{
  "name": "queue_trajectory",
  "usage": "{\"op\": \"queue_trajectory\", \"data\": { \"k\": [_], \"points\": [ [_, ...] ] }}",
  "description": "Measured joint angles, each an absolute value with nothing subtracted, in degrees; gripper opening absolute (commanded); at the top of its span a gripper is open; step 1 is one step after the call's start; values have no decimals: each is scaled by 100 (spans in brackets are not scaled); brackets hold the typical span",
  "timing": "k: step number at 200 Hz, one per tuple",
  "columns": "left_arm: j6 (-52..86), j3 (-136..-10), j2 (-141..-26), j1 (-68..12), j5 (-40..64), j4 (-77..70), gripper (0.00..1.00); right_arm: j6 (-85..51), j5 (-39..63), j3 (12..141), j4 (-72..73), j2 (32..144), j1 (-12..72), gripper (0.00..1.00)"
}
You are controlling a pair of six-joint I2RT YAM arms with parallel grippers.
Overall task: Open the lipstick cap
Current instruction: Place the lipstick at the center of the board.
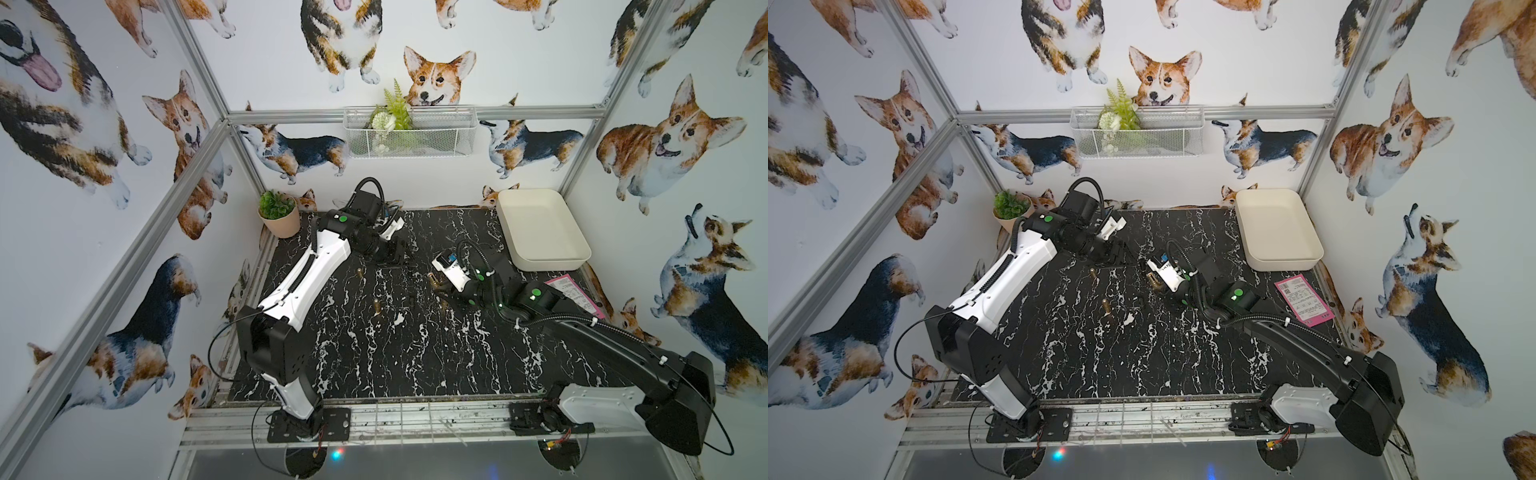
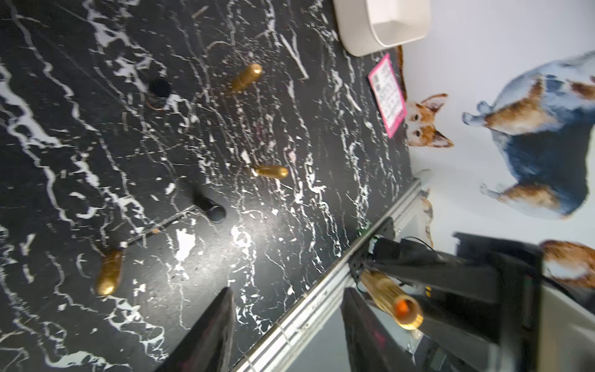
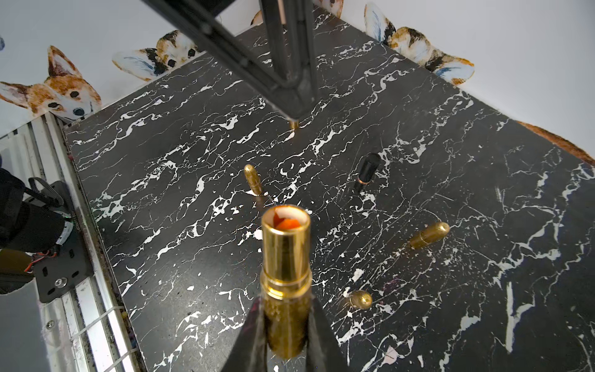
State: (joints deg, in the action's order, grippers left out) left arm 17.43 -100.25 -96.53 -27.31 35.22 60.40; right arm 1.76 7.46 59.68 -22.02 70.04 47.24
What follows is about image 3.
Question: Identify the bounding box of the aluminium front rail frame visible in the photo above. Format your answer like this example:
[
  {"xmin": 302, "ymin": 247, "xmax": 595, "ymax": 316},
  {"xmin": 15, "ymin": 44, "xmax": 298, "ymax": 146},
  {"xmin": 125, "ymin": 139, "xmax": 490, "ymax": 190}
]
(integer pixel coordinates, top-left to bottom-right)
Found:
[{"xmin": 1, "ymin": 114, "xmax": 143, "ymax": 371}]

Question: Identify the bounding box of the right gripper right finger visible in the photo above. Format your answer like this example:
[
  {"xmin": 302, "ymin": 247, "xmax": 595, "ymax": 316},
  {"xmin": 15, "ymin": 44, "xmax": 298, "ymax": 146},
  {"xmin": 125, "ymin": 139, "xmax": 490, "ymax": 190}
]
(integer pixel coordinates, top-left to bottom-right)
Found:
[{"xmin": 305, "ymin": 297, "xmax": 349, "ymax": 372}]

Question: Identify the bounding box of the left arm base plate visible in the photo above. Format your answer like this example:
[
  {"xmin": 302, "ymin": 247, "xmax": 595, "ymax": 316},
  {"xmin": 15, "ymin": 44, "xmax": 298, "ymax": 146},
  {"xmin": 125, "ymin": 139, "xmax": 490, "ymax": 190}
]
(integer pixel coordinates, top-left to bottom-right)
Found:
[{"xmin": 27, "ymin": 181, "xmax": 93, "ymax": 304}]

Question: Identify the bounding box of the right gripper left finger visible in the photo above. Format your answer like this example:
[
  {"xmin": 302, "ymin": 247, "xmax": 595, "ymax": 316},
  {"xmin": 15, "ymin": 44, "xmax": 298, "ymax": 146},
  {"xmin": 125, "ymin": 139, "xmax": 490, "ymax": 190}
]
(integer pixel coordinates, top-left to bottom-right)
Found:
[{"xmin": 221, "ymin": 297, "xmax": 267, "ymax": 372}]

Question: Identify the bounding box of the black lipstick far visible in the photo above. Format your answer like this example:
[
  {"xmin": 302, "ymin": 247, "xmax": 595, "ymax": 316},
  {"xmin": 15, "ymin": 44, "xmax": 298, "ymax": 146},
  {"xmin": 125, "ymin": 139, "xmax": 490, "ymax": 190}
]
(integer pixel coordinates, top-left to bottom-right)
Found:
[{"xmin": 356, "ymin": 153, "xmax": 381, "ymax": 185}]

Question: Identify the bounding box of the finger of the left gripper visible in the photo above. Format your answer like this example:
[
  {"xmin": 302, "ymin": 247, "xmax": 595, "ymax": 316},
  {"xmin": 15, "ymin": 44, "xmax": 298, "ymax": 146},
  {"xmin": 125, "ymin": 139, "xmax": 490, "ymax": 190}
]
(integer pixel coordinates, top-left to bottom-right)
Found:
[
  {"xmin": 260, "ymin": 1, "xmax": 319, "ymax": 119},
  {"xmin": 146, "ymin": 1, "xmax": 286, "ymax": 117}
]

